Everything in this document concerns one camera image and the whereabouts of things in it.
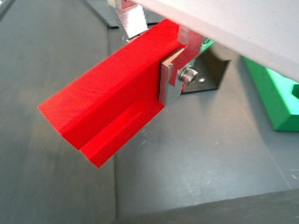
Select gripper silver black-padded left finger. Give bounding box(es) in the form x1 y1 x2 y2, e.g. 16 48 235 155
107 0 147 42

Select red double-square object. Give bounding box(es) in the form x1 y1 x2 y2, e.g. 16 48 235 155
39 20 182 166

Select black curved holder stand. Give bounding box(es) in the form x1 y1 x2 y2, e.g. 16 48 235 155
182 47 230 95

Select green foam shape board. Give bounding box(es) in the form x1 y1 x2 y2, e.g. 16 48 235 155
208 40 299 133

